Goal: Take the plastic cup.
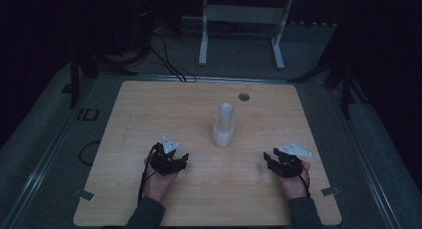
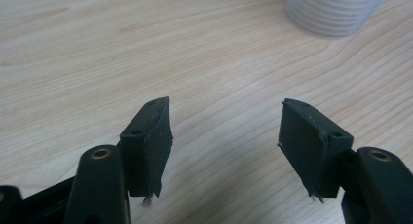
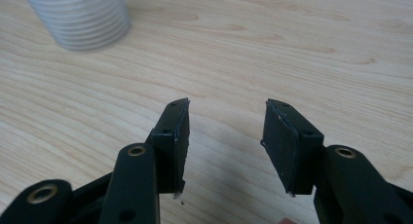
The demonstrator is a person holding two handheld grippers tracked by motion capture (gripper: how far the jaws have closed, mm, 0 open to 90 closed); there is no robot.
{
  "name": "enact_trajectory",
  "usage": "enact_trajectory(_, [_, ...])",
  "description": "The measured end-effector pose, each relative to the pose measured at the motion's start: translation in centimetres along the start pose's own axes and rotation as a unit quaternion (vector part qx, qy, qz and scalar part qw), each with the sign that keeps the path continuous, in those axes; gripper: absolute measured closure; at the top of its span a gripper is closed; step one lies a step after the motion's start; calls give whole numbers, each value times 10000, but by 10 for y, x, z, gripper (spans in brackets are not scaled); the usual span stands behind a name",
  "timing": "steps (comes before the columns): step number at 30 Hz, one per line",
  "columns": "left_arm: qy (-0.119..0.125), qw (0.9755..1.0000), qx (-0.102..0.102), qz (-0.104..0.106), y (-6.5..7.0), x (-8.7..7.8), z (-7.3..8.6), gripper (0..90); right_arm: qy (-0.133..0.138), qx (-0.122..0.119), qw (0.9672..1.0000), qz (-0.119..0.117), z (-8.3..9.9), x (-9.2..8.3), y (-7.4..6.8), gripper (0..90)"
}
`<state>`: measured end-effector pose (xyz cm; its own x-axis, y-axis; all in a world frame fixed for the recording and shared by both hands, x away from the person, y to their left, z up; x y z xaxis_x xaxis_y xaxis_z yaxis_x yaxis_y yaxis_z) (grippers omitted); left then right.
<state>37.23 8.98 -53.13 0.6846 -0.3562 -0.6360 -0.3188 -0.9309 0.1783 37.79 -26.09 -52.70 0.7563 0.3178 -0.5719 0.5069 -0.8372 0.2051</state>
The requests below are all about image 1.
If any hand-held gripper cable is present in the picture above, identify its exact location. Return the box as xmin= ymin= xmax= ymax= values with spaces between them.
xmin=136 ymin=145 xmax=159 ymax=205
xmin=297 ymin=166 xmax=312 ymax=199

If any left hand-held gripper cable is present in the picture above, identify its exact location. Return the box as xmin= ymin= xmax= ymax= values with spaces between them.
xmin=136 ymin=145 xmax=159 ymax=205

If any right hand-held gripper cable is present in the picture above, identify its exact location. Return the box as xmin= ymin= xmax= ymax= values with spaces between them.
xmin=297 ymin=166 xmax=312 ymax=199

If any grey tape piece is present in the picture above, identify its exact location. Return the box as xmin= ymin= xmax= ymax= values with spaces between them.
xmin=320 ymin=185 xmax=342 ymax=197
xmin=73 ymin=188 xmax=96 ymax=202

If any white metal stand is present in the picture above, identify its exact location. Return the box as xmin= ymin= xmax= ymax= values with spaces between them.
xmin=197 ymin=0 xmax=296 ymax=71

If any dark equipment rack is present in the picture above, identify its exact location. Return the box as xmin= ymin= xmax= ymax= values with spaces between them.
xmin=131 ymin=0 xmax=154 ymax=55

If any black floor cable bundle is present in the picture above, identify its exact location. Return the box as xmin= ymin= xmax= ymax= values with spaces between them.
xmin=144 ymin=32 xmax=197 ymax=84

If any stack of clear plastic cups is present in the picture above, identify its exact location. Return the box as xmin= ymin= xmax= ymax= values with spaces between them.
xmin=212 ymin=102 xmax=236 ymax=149

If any black looped floor cable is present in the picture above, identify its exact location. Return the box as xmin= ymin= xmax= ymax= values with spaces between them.
xmin=78 ymin=140 xmax=102 ymax=167

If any person's right hand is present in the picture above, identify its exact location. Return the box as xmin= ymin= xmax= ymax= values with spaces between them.
xmin=276 ymin=160 xmax=312 ymax=201

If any metal floor rail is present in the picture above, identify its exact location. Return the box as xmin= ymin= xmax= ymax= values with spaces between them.
xmin=0 ymin=111 xmax=84 ymax=228
xmin=329 ymin=88 xmax=404 ymax=229

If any black tripod stand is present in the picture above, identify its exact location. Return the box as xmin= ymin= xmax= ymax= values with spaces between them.
xmin=286 ymin=55 xmax=370 ymax=120
xmin=67 ymin=45 xmax=139 ymax=111

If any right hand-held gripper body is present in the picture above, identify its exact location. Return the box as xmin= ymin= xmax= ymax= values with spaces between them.
xmin=273 ymin=141 xmax=314 ymax=179

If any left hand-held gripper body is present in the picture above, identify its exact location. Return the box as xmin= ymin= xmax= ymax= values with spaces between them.
xmin=150 ymin=134 xmax=185 ymax=176

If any person's left hand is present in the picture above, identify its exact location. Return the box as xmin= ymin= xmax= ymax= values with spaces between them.
xmin=142 ymin=155 xmax=182 ymax=203

